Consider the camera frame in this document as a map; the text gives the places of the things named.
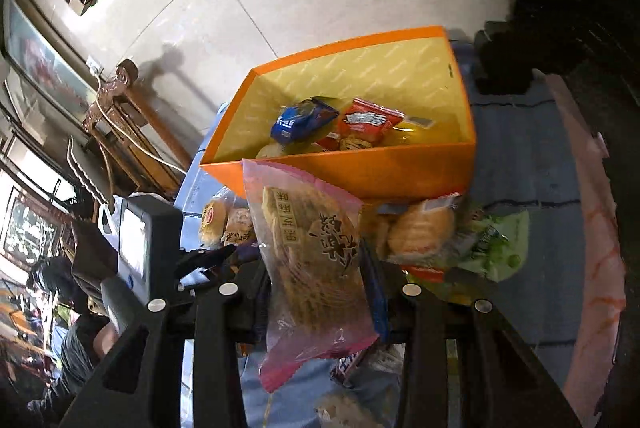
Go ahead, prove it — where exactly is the pink cloth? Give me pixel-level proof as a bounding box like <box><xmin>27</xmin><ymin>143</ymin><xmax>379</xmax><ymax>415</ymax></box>
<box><xmin>544</xmin><ymin>72</ymin><xmax>629</xmax><ymax>420</ymax></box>

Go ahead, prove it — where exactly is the blue snack packet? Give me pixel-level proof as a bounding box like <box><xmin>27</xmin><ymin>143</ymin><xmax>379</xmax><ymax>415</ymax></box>
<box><xmin>270</xmin><ymin>97</ymin><xmax>341</xmax><ymax>145</ymax></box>

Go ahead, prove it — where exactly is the clear cracker packet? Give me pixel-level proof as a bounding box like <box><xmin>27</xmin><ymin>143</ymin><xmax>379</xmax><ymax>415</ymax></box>
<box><xmin>312</xmin><ymin>390</ymin><xmax>392</xmax><ymax>428</ymax></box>

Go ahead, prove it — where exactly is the red edged bun packet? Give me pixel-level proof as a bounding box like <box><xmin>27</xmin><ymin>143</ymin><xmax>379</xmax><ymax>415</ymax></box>
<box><xmin>375</xmin><ymin>193</ymin><xmax>462</xmax><ymax>283</ymax></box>

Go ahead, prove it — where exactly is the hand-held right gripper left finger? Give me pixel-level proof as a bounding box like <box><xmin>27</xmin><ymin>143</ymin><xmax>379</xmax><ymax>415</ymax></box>
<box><xmin>55</xmin><ymin>258</ymin><xmax>273</xmax><ymax>428</ymax></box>

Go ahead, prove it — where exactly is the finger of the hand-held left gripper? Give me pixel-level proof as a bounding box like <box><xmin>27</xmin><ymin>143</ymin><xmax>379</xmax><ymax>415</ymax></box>
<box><xmin>174</xmin><ymin>242</ymin><xmax>263</xmax><ymax>291</ymax></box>

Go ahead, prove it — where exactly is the red snack packet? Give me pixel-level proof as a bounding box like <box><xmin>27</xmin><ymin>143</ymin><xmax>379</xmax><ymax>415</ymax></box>
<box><xmin>336</xmin><ymin>97</ymin><xmax>407</xmax><ymax>144</ymax></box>

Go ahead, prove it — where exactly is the yellow label pastry packet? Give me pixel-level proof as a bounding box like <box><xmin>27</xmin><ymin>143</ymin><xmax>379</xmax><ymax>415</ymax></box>
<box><xmin>199</xmin><ymin>199</ymin><xmax>231</xmax><ymax>250</ymax></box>

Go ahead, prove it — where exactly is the orange cardboard box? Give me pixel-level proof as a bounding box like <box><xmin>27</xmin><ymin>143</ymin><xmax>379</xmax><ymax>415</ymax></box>
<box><xmin>199</xmin><ymin>26</ymin><xmax>477</xmax><ymax>201</ymax></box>

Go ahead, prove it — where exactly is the person's left forearm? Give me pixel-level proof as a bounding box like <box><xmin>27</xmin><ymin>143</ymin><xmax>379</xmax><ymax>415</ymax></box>
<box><xmin>30</xmin><ymin>313</ymin><xmax>122</xmax><ymax>409</ymax></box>

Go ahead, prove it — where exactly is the pale green snack packet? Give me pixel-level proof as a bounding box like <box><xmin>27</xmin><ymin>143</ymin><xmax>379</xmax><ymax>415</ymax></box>
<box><xmin>454</xmin><ymin>207</ymin><xmax>531</xmax><ymax>285</ymax></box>

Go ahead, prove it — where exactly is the red print framed picture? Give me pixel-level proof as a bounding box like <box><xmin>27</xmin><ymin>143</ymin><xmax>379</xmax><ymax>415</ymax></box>
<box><xmin>1</xmin><ymin>0</ymin><xmax>101</xmax><ymax>135</ymax></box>

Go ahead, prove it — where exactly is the blue quilt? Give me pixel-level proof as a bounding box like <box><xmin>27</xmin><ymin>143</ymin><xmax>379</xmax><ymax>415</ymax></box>
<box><xmin>175</xmin><ymin>41</ymin><xmax>588</xmax><ymax>428</ymax></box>

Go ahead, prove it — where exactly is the small brown pastry packet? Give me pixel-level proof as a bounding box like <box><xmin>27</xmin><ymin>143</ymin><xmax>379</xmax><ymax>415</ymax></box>
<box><xmin>225</xmin><ymin>207</ymin><xmax>258</xmax><ymax>247</ymax></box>

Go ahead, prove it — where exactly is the white cable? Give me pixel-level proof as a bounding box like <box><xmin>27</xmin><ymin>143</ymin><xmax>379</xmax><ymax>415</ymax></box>
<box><xmin>89</xmin><ymin>93</ymin><xmax>187</xmax><ymax>175</ymax></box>

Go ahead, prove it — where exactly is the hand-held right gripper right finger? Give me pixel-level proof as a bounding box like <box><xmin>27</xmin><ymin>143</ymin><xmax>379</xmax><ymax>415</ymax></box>
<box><xmin>360</xmin><ymin>243</ymin><xmax>583</xmax><ymax>428</ymax></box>

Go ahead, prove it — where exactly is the carved wooden chair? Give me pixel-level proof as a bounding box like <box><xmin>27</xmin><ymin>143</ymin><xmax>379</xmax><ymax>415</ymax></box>
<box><xmin>81</xmin><ymin>58</ymin><xmax>187</xmax><ymax>205</ymax></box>

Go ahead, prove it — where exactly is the yellow snack packet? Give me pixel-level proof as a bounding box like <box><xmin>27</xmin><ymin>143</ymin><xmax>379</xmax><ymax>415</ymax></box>
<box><xmin>395</xmin><ymin>117</ymin><xmax>438</xmax><ymax>145</ymax></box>

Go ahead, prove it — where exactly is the brown white snack bar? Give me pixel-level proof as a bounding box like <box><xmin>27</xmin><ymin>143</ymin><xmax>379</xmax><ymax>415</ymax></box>
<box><xmin>329</xmin><ymin>348</ymin><xmax>372</xmax><ymax>390</ymax></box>

